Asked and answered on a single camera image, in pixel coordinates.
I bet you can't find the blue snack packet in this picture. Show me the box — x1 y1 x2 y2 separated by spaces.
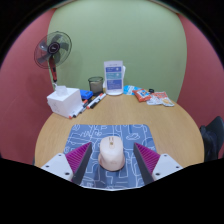
123 85 143 96

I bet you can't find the small blue box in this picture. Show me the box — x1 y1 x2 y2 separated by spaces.
79 89 94 101

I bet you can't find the orange-red snack packet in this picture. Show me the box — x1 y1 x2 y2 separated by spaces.
132 88 153 103

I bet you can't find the white whiteboard marker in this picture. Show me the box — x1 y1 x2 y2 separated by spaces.
68 99 90 120
86 92 108 111

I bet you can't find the white and red snack packet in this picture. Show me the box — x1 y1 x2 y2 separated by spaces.
146 91 168 106

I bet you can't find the dark pen cup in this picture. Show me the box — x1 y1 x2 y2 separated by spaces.
87 76 105 96

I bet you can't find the white tissue box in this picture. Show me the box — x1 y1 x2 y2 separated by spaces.
46 85 83 118

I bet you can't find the black office chair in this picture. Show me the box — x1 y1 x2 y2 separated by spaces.
199 115 224 163

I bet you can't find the blue patterned mouse pad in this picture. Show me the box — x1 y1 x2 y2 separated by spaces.
63 124 158 191

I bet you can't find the pale pink computer mouse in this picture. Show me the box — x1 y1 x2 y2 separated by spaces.
97 135 127 172

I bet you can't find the black standing fan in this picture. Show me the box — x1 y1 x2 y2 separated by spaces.
33 30 73 92

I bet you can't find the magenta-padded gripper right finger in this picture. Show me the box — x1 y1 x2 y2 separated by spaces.
132 142 185 186

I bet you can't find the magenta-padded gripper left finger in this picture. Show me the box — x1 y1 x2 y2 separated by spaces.
40 141 94 187

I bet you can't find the acrylic sign stand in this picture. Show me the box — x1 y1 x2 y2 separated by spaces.
103 59 125 97

